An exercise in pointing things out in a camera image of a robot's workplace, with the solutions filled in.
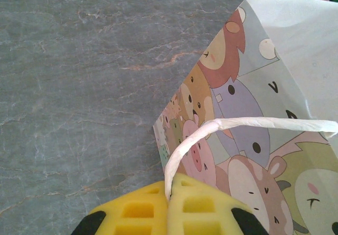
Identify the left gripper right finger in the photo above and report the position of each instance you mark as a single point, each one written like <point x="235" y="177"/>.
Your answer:
<point x="200" y="214"/>

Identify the white paper gift bag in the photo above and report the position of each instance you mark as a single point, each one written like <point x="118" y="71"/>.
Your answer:
<point x="237" y="100"/>

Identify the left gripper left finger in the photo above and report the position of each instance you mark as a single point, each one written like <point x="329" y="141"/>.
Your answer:
<point x="137" y="214"/>

